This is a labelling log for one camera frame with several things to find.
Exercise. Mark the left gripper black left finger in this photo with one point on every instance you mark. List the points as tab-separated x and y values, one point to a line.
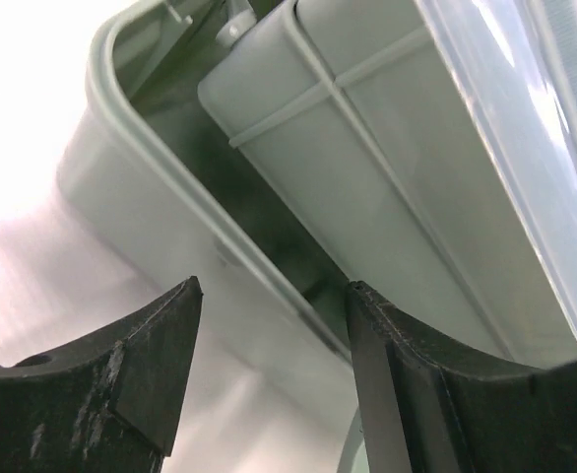
109	401

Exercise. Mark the grey translucent tool box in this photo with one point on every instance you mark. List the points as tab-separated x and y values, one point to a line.
281	150

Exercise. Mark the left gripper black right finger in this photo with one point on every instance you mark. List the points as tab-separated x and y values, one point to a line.
429	403

